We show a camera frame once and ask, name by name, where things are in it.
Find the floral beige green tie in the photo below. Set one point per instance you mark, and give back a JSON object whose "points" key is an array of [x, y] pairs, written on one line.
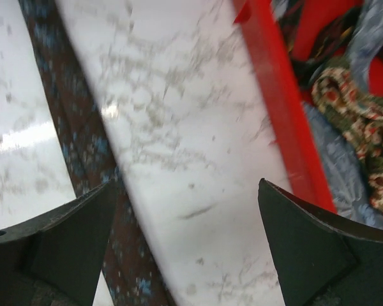
{"points": [[358, 115]]}

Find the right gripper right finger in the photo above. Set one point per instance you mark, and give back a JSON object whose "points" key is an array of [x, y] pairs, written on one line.
{"points": [[321, 258]]}

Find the black dark tie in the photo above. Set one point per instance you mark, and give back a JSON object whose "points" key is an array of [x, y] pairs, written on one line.
{"points": [[313, 32]]}

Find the red plastic tray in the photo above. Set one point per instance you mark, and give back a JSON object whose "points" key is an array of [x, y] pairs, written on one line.
{"points": [[285, 101]]}

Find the brown blue patterned tie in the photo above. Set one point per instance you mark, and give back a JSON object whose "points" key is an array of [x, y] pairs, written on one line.
{"points": [[130, 271]]}

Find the light blue paisley tie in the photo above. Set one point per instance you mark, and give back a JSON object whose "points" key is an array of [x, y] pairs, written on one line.
{"points": [[346, 179]]}

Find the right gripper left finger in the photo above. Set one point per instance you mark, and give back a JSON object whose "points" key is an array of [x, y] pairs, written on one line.
{"points": [[56, 258]]}

